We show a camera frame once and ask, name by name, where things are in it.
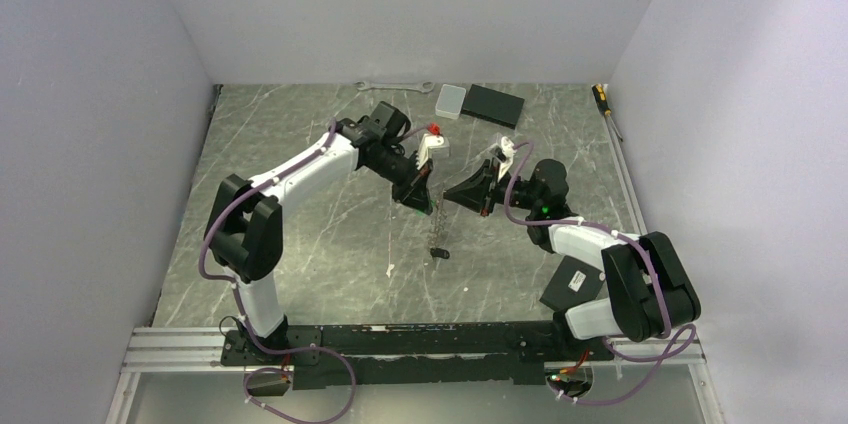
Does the translucent white plastic box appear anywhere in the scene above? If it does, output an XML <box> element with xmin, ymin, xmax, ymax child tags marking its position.
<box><xmin>435</xmin><ymin>84</ymin><xmax>467</xmax><ymax>120</ymax></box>

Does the black flat rectangular box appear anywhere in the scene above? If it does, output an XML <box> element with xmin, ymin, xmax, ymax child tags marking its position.
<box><xmin>461</xmin><ymin>84</ymin><xmax>525</xmax><ymax>129</ymax></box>

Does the black key fob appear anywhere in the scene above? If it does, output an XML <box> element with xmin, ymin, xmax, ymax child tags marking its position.
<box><xmin>429</xmin><ymin>247</ymin><xmax>450</xmax><ymax>259</ymax></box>

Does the yellow black screwdriver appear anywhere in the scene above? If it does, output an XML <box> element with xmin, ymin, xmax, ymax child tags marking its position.
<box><xmin>592</xmin><ymin>84</ymin><xmax>624</xmax><ymax>142</ymax></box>

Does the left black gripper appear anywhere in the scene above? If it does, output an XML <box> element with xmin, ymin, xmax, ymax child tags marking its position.
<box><xmin>365</xmin><ymin>146</ymin><xmax>433</xmax><ymax>215</ymax></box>

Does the aluminium extrusion rail frame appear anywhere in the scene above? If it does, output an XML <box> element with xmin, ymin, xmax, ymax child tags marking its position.
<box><xmin>105</xmin><ymin>327</ymin><xmax>726</xmax><ymax>423</ymax></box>

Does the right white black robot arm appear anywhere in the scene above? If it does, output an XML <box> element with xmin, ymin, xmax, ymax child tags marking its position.
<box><xmin>443</xmin><ymin>159</ymin><xmax>701</xmax><ymax>359</ymax></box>

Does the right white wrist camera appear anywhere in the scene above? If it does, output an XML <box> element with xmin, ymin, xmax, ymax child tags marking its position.
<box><xmin>490</xmin><ymin>134</ymin><xmax>516</xmax><ymax>183</ymax></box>

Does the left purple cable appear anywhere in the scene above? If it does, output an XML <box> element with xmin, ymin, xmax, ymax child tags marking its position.
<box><xmin>199</xmin><ymin>119</ymin><xmax>432</xmax><ymax>424</ymax></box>

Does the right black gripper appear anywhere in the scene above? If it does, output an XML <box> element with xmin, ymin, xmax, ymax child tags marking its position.
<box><xmin>443</xmin><ymin>158</ymin><xmax>541</xmax><ymax>218</ymax></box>

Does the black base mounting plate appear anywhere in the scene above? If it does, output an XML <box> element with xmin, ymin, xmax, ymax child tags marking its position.
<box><xmin>220</xmin><ymin>320</ymin><xmax>613</xmax><ymax>390</ymax></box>

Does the silver open-end wrench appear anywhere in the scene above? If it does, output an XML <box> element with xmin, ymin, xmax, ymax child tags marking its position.
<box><xmin>354</xmin><ymin>80</ymin><xmax>435</xmax><ymax>94</ymax></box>

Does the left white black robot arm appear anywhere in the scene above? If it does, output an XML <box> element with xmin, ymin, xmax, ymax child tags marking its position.
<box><xmin>198</xmin><ymin>102</ymin><xmax>449</xmax><ymax>364</ymax></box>

